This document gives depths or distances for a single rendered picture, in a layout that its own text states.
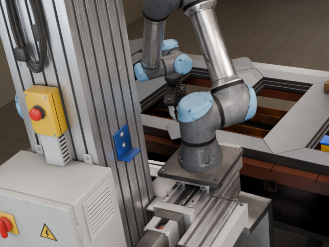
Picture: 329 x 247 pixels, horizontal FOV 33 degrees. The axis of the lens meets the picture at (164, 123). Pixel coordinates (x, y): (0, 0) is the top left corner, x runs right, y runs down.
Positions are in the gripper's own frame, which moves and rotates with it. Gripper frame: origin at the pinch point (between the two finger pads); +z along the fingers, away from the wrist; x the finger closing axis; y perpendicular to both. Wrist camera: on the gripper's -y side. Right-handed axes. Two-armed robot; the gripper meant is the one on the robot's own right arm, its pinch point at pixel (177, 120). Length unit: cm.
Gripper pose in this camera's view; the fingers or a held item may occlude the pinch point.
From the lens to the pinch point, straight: 241.0
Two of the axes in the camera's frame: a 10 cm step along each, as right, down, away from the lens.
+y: 2.1, -4.9, 8.5
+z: 1.3, 8.7, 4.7
